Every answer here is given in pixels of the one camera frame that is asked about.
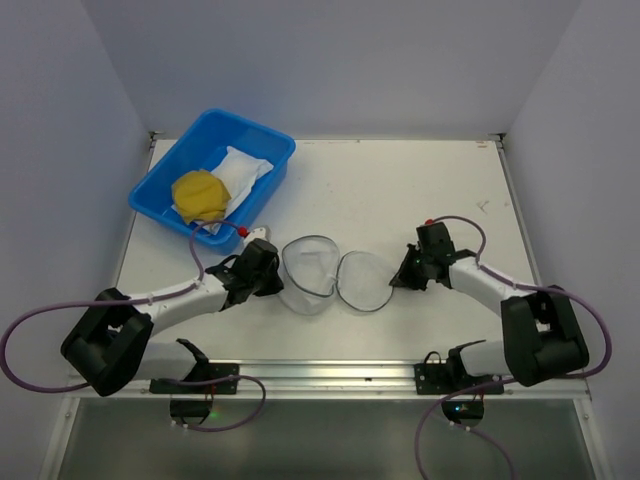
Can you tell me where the white mesh laundry bag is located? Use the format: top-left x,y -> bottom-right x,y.
279,235 -> 394,316

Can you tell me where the yellow bra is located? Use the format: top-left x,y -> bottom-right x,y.
171,170 -> 231,224

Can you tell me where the white bra pad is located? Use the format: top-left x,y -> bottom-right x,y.
190,146 -> 274,233

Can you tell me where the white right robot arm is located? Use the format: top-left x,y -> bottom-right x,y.
390,221 -> 590,390

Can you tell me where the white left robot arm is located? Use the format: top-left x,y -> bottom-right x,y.
61,238 -> 284,397

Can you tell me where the blue plastic bin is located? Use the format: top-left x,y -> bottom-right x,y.
129,109 -> 296,236

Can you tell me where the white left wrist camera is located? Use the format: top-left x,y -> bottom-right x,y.
245,226 -> 271,242

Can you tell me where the aluminium front rail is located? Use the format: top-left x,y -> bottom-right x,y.
64,360 -> 591,400

